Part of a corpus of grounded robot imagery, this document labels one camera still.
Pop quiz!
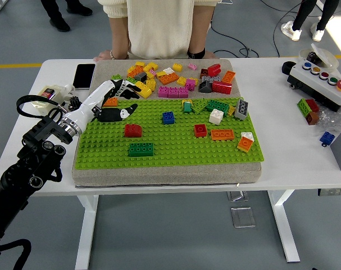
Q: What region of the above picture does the person's right hand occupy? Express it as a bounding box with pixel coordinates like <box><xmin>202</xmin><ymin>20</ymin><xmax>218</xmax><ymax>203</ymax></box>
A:
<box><xmin>93</xmin><ymin>49</ymin><xmax>115</xmax><ymax>62</ymax></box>

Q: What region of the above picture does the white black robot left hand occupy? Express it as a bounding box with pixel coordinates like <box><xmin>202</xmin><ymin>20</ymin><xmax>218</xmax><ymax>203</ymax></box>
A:
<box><xmin>73</xmin><ymin>78</ymin><xmax>142</xmax><ymax>133</ymax></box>

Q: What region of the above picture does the smartphone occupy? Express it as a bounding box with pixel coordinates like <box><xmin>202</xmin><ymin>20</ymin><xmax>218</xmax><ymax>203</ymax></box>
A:
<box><xmin>72</xmin><ymin>63</ymin><xmax>96</xmax><ymax>90</ymax></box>

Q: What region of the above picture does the red curved-top brick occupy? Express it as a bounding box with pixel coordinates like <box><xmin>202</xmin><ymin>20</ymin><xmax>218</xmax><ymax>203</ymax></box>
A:
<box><xmin>124</xmin><ymin>123</ymin><xmax>143</xmax><ymax>138</ymax></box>

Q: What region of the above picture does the dark green eight-stud brick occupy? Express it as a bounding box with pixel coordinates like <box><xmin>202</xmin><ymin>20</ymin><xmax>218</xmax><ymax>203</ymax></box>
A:
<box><xmin>128</xmin><ymin>142</ymin><xmax>154</xmax><ymax>158</ymax></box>
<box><xmin>205</xmin><ymin>100</ymin><xmax>230</xmax><ymax>115</ymax></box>

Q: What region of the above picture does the red stud brick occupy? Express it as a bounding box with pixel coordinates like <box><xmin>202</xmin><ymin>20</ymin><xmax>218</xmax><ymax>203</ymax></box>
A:
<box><xmin>305</xmin><ymin>98</ymin><xmax>320</xmax><ymax>113</ymax></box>
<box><xmin>207</xmin><ymin>64</ymin><xmax>222</xmax><ymax>77</ymax></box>

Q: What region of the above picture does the grey flat stud brick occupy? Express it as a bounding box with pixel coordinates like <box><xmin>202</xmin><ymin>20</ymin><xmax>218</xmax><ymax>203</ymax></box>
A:
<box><xmin>201</xmin><ymin>74</ymin><xmax>222</xmax><ymax>83</ymax></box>

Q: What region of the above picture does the orange stud brick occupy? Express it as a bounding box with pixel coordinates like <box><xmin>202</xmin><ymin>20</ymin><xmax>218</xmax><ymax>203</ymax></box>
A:
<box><xmin>221</xmin><ymin>70</ymin><xmax>237</xmax><ymax>84</ymax></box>
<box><xmin>126</xmin><ymin>65</ymin><xmax>144</xmax><ymax>79</ymax></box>

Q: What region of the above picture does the large red brick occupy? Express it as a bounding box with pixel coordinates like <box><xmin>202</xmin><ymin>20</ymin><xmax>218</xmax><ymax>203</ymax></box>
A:
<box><xmin>211</xmin><ymin>80</ymin><xmax>233</xmax><ymax>95</ymax></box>

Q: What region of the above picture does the large yellow rounded brick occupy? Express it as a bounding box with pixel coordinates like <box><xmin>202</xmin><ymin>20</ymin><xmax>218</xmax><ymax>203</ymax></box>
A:
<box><xmin>135</xmin><ymin>81</ymin><xmax>153</xmax><ymax>99</ymax></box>

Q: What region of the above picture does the lime green flat brick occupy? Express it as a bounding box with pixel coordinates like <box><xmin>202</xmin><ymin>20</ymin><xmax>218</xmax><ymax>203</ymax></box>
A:
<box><xmin>191</xmin><ymin>98</ymin><xmax>210</xmax><ymax>115</ymax></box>

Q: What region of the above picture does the pink long brick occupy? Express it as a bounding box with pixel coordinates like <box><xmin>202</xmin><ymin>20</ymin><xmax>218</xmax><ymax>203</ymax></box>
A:
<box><xmin>157</xmin><ymin>85</ymin><xmax>189</xmax><ymax>99</ymax></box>

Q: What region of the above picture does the white four-stud brick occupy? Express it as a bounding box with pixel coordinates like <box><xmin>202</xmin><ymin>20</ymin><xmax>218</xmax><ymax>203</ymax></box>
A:
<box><xmin>208</xmin><ymin>109</ymin><xmax>225</xmax><ymax>125</ymax></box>

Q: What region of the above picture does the blue four-stud brick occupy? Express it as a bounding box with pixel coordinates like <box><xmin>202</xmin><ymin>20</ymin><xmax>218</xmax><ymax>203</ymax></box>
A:
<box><xmin>161</xmin><ymin>111</ymin><xmax>176</xmax><ymax>125</ymax></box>

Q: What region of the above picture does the orange brick with yellow base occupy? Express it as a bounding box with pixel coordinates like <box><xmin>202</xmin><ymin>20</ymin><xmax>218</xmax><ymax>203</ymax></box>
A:
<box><xmin>237</xmin><ymin>137</ymin><xmax>253</xmax><ymax>154</ymax></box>

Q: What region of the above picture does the green studded baseplate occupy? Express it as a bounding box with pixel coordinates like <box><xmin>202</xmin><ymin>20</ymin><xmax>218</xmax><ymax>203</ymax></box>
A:
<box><xmin>73</xmin><ymin>97</ymin><xmax>266</xmax><ymax>171</ymax></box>

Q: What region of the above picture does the blue brick keyring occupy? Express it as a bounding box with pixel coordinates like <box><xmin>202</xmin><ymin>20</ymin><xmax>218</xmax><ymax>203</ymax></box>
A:
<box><xmin>319</xmin><ymin>131</ymin><xmax>336</xmax><ymax>147</ymax></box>

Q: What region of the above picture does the black wrist watch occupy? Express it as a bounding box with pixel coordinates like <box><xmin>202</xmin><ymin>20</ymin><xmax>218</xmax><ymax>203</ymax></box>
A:
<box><xmin>187</xmin><ymin>47</ymin><xmax>207</xmax><ymax>60</ymax></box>

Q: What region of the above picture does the black gear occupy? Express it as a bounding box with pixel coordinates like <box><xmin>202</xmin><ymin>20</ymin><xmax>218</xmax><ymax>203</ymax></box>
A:
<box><xmin>67</xmin><ymin>96</ymin><xmax>81</xmax><ymax>112</ymax></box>

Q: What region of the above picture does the small white plastic part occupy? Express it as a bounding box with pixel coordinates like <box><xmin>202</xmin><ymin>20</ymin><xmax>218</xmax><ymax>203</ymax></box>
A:
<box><xmin>62</xmin><ymin>83</ymin><xmax>75</xmax><ymax>98</ymax></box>

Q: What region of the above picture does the person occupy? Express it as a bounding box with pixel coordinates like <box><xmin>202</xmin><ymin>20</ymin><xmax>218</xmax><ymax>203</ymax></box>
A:
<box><xmin>280</xmin><ymin>0</ymin><xmax>339</xmax><ymax>42</ymax></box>
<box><xmin>93</xmin><ymin>0</ymin><xmax>220</xmax><ymax>62</ymax></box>
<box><xmin>40</xmin><ymin>0</ymin><xmax>94</xmax><ymax>32</ymax></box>

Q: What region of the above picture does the white table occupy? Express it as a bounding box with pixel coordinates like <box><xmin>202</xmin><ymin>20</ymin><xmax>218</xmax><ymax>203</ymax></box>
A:
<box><xmin>0</xmin><ymin>57</ymin><xmax>341</xmax><ymax>264</ymax></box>

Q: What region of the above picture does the grey foam mat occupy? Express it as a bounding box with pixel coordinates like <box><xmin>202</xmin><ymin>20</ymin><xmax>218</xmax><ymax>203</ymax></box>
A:
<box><xmin>71</xmin><ymin>58</ymin><xmax>263</xmax><ymax>188</ymax></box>

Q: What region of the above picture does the white button control box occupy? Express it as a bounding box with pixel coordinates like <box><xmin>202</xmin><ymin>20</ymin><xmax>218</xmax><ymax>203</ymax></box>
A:
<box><xmin>287</xmin><ymin>60</ymin><xmax>341</xmax><ymax>113</ymax></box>

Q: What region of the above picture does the white round lidded container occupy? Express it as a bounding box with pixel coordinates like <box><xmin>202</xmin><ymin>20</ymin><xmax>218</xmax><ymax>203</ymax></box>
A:
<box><xmin>298</xmin><ymin>43</ymin><xmax>340</xmax><ymax>70</ymax></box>

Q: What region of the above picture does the clear plastic bag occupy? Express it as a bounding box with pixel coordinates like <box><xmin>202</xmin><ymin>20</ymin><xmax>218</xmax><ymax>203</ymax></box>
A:
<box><xmin>316</xmin><ymin>108</ymin><xmax>341</xmax><ymax>134</ymax></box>

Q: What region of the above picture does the clear floor socket cover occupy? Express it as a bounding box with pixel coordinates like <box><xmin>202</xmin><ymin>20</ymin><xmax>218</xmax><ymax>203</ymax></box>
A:
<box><xmin>230</xmin><ymin>206</ymin><xmax>257</xmax><ymax>228</ymax></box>
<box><xmin>227</xmin><ymin>191</ymin><xmax>248</xmax><ymax>202</ymax></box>

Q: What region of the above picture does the table height control panel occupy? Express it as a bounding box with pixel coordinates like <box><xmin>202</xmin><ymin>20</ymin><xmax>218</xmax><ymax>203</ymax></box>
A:
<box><xmin>317</xmin><ymin>188</ymin><xmax>341</xmax><ymax>197</ymax></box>

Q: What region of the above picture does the black floor cable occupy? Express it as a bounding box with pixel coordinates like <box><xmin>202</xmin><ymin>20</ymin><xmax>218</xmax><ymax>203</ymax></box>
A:
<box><xmin>272</xmin><ymin>0</ymin><xmax>311</xmax><ymax>59</ymax></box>
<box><xmin>209</xmin><ymin>11</ymin><xmax>254</xmax><ymax>59</ymax></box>

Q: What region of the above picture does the cream switch box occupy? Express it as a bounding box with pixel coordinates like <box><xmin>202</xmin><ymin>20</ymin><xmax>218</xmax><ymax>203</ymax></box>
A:
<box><xmin>37</xmin><ymin>84</ymin><xmax>65</xmax><ymax>115</ymax></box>

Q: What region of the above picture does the grey three-ring brick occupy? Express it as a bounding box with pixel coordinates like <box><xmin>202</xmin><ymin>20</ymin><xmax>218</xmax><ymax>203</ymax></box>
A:
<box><xmin>234</xmin><ymin>98</ymin><xmax>249</xmax><ymax>121</ymax></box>

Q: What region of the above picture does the red single-ring square brick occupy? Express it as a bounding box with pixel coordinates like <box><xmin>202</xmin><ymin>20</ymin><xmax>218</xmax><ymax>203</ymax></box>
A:
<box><xmin>193</xmin><ymin>124</ymin><xmax>207</xmax><ymax>138</ymax></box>

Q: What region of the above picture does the black ring roll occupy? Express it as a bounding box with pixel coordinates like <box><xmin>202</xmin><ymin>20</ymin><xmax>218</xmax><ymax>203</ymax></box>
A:
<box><xmin>281</xmin><ymin>60</ymin><xmax>298</xmax><ymax>76</ymax></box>

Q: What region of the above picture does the orange three-ring long brick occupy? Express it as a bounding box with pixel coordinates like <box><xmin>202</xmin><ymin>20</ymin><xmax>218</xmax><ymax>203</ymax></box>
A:
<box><xmin>210</xmin><ymin>129</ymin><xmax>234</xmax><ymax>142</ymax></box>

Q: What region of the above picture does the brown ring brick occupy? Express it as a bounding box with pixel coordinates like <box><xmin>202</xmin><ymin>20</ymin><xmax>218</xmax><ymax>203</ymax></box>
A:
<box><xmin>304</xmin><ymin>111</ymin><xmax>320</xmax><ymax>126</ymax></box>

